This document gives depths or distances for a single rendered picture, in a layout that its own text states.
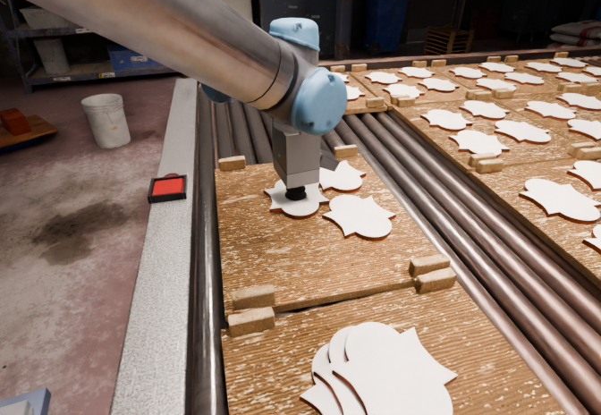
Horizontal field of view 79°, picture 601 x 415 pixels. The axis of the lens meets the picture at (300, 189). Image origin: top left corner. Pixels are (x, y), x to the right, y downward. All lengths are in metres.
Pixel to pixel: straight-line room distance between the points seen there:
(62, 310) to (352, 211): 1.59
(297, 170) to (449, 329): 0.34
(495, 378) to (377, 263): 0.21
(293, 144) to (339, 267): 0.21
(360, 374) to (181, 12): 0.39
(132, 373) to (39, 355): 1.38
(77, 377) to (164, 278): 1.17
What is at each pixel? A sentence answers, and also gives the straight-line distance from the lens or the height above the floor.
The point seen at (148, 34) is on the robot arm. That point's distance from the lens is 0.32.
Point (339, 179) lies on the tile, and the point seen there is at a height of 0.95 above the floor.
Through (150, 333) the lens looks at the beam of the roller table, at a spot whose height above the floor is 0.91.
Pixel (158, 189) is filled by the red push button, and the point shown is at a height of 0.93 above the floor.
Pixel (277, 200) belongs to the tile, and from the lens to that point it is 0.71.
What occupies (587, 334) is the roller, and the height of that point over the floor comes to 0.92.
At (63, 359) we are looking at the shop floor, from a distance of 1.85.
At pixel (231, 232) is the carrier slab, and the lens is 0.66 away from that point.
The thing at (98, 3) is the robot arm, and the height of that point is 1.32.
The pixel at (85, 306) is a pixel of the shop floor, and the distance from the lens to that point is 2.00.
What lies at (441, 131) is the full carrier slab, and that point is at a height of 0.94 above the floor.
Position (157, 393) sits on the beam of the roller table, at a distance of 0.52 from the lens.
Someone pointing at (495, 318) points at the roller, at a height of 0.92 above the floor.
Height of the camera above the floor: 1.35
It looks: 33 degrees down
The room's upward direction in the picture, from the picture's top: straight up
